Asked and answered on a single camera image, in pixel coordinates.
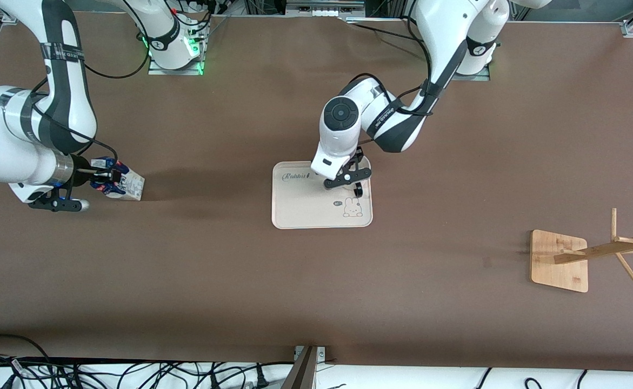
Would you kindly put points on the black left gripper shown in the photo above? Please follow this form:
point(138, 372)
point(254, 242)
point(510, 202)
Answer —
point(358, 189)

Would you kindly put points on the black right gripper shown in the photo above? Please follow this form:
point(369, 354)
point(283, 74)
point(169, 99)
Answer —
point(81, 172)

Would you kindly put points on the blue milk carton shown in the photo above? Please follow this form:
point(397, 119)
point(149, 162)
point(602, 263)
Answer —
point(132, 186)

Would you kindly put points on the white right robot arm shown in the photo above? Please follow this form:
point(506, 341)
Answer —
point(13, 151)

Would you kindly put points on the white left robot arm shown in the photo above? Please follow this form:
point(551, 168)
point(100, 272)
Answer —
point(343, 129)

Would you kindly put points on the cream tray with rabbit print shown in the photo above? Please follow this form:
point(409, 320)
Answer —
point(305, 205)

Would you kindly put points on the white power strip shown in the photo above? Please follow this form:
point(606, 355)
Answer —
point(321, 9)

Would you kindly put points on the wooden mug rack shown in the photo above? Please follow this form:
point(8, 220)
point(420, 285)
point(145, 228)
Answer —
point(557, 265)

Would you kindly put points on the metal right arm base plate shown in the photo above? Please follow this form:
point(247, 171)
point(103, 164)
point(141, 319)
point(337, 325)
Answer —
point(157, 70)

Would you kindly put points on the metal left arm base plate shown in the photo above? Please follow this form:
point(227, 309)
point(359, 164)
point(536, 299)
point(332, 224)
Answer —
point(473, 77)

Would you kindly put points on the metal table support bracket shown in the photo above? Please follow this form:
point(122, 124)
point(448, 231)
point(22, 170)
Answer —
point(302, 373)

